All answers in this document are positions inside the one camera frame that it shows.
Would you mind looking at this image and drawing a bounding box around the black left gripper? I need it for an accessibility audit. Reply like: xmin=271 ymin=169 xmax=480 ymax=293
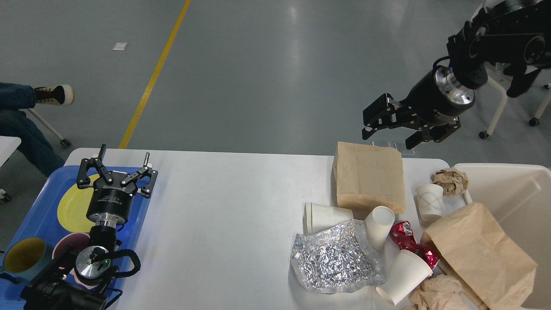
xmin=76 ymin=144 xmax=159 ymax=226

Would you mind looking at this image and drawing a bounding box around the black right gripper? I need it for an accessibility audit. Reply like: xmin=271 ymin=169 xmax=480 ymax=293
xmin=362 ymin=65 xmax=475 ymax=150

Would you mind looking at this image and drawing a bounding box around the yellow plastic plate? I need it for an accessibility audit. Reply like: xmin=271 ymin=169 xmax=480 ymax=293
xmin=57 ymin=185 xmax=118 ymax=233

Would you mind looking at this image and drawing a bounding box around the pink mug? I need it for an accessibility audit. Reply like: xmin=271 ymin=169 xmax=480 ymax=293
xmin=51 ymin=232 xmax=96 ymax=290

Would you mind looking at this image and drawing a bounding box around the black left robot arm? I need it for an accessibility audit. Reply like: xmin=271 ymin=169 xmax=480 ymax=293
xmin=20 ymin=145 xmax=159 ymax=310

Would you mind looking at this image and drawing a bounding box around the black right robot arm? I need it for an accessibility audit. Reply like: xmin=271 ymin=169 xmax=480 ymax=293
xmin=362 ymin=0 xmax=551 ymax=149

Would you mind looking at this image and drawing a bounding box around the white chair leg left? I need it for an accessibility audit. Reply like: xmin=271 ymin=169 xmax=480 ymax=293
xmin=27 ymin=108 xmax=72 ymax=149

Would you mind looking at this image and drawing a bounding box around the flat brown paper bag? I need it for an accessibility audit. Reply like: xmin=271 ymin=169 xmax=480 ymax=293
xmin=333 ymin=142 xmax=407 ymax=214

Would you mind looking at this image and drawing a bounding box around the crumpled brown paper ball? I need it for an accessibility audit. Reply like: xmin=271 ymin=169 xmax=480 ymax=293
xmin=430 ymin=167 xmax=470 ymax=196

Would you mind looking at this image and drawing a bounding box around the small scribbled paper cup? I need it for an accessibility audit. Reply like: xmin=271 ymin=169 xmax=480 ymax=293
xmin=416 ymin=184 xmax=443 ymax=223

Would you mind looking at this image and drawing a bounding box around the grey office chair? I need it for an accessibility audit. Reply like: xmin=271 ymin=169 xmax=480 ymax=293
xmin=478 ymin=0 xmax=551 ymax=139

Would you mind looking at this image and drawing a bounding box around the upright white paper cup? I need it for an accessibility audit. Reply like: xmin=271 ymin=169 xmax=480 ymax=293
xmin=364 ymin=206 xmax=395 ymax=250

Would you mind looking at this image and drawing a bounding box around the crushed red can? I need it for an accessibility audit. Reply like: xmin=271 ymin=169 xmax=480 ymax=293
xmin=388 ymin=220 xmax=440 ymax=269

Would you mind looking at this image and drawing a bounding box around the white table edge left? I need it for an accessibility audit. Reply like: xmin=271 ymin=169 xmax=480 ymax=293
xmin=0 ymin=136 xmax=21 ymax=167

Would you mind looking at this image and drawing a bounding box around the teal mug yellow inside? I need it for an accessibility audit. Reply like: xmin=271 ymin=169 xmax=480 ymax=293
xmin=0 ymin=237 xmax=53 ymax=285

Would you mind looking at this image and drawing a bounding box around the white plastic bin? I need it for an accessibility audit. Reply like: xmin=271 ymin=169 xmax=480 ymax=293
xmin=455 ymin=163 xmax=551 ymax=310

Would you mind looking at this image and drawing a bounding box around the lying white paper cup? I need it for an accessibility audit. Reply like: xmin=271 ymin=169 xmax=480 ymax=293
xmin=303 ymin=202 xmax=354 ymax=234

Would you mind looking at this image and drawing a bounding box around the seated person in jeans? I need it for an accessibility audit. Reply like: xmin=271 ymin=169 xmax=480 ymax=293
xmin=0 ymin=82 xmax=74 ymax=177

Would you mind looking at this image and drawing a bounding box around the large brown paper bag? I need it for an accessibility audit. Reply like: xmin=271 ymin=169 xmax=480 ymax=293
xmin=421 ymin=203 xmax=538 ymax=310

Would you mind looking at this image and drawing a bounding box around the front white paper cup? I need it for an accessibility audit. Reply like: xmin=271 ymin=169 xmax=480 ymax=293
xmin=376 ymin=250 xmax=433 ymax=306

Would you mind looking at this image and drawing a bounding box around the crumpled aluminium foil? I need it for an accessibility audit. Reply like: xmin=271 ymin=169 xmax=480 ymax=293
xmin=291 ymin=219 xmax=387 ymax=294

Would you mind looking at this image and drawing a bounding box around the crumpled brown paper front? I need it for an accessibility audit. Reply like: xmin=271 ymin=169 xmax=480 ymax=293
xmin=406 ymin=275 xmax=467 ymax=310

